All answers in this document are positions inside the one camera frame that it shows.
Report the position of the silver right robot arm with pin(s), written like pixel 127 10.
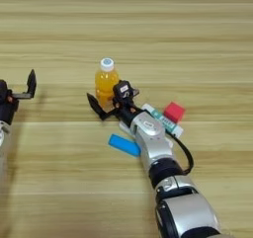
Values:
pixel 164 169

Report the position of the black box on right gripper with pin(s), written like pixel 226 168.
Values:
pixel 125 90

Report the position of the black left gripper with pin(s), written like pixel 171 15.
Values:
pixel 7 107

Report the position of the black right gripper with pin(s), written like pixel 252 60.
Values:
pixel 128 112

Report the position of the blue rectangular block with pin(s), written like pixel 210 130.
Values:
pixel 124 145

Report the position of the orange juice bottle white cap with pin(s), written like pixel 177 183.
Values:
pixel 106 84

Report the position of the white green toothpaste tube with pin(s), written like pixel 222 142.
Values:
pixel 164 120

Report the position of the red cube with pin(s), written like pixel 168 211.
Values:
pixel 174 112

